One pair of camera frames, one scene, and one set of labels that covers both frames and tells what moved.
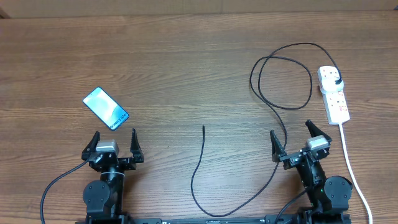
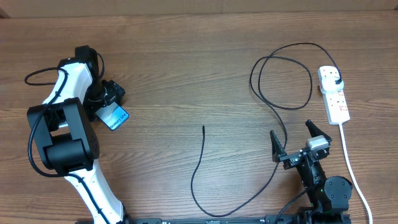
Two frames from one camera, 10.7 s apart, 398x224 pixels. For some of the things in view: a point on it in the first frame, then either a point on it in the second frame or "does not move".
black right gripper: x=291 y=158 does not move
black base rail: x=285 y=219 does not move
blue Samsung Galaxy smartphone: x=111 y=114 does not move
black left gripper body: x=124 y=165 -> x=100 y=93
